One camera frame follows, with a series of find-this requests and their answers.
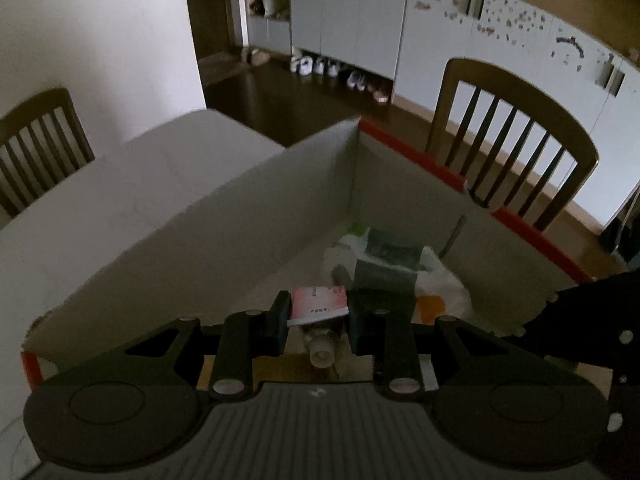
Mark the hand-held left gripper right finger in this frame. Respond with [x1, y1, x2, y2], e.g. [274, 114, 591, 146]
[347, 287, 506, 402]

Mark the pair of beige slippers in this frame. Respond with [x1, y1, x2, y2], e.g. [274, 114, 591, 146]
[239, 45, 271, 67]

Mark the white tote bag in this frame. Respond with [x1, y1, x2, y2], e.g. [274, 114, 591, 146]
[250, 0, 289, 22]

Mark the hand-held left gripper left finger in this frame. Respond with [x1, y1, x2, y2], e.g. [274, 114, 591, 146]
[122, 291, 292, 400]

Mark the small white bottle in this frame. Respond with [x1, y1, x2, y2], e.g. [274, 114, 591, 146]
[303, 328, 337, 367]

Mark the red shoe box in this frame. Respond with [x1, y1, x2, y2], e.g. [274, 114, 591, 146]
[20, 116, 597, 397]

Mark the small red white box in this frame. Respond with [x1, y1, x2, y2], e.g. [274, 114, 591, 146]
[288, 285, 350, 329]

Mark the white green plastic bag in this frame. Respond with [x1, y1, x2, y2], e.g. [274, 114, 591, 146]
[322, 226, 474, 332]

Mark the white wall cabinet unit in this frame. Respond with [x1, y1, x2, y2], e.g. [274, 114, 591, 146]
[244, 0, 640, 237]

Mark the brown floor rug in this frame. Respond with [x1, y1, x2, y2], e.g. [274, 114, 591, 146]
[197, 52, 252, 87]

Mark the row of shoes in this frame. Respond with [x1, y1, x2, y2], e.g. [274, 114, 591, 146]
[289, 54, 392, 104]

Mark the wooden slat-back chair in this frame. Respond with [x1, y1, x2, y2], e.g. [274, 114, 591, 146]
[0, 88, 96, 219]
[425, 58, 600, 234]

